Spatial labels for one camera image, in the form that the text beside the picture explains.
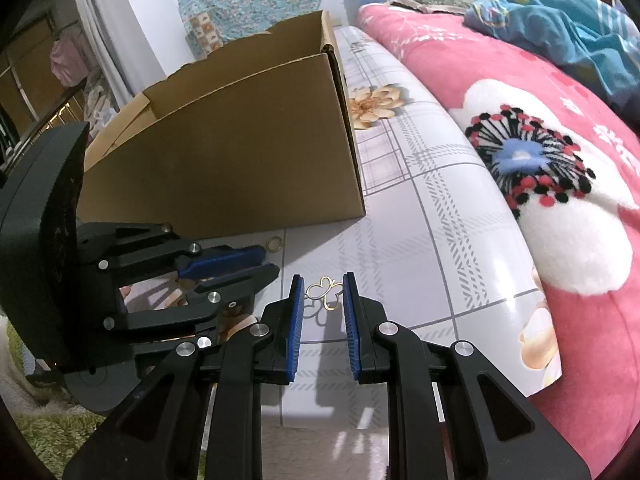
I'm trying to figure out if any teal patterned blanket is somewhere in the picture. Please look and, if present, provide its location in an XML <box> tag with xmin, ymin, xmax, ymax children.
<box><xmin>462</xmin><ymin>0</ymin><xmax>640</xmax><ymax>116</ymax></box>

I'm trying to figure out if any white curtain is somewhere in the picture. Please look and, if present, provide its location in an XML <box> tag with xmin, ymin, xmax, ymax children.
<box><xmin>70</xmin><ymin>0</ymin><xmax>168</xmax><ymax>106</ymax></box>

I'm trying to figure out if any gold butterfly ornament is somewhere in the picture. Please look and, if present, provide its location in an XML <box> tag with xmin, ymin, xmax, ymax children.
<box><xmin>306</xmin><ymin>276</ymin><xmax>344</xmax><ymax>311</ymax></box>

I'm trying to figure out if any brown cardboard box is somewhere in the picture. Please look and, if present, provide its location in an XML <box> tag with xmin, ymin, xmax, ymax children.
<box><xmin>79</xmin><ymin>9</ymin><xmax>367</xmax><ymax>241</ymax></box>

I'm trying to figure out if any green patterned pillow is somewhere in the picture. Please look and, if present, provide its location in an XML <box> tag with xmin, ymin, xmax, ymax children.
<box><xmin>390</xmin><ymin>0</ymin><xmax>476</xmax><ymax>15</ymax></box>

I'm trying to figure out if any green shaggy rug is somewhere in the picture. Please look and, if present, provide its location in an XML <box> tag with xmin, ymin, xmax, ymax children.
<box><xmin>0</xmin><ymin>330</ymin><xmax>131</xmax><ymax>480</ymax></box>

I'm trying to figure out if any pink floral fleece blanket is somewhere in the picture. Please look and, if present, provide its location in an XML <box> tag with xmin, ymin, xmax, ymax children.
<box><xmin>356</xmin><ymin>2</ymin><xmax>640</xmax><ymax>480</ymax></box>

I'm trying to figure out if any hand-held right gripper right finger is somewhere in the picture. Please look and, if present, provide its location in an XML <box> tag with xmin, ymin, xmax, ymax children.
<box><xmin>342</xmin><ymin>271</ymin><xmax>593</xmax><ymax>480</ymax></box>

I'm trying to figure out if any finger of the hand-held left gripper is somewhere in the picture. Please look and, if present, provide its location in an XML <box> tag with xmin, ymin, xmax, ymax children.
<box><xmin>75</xmin><ymin>221</ymin><xmax>267</xmax><ymax>287</ymax></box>
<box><xmin>101</xmin><ymin>262</ymin><xmax>281</xmax><ymax>357</ymax></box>

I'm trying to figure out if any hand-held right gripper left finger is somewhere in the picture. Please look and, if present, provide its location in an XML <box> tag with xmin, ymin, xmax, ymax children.
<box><xmin>62</xmin><ymin>274</ymin><xmax>306</xmax><ymax>480</ymax></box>

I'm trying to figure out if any pink hanging garment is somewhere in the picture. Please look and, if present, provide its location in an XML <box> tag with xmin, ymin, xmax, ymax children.
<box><xmin>50</xmin><ymin>35</ymin><xmax>93</xmax><ymax>86</ymax></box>

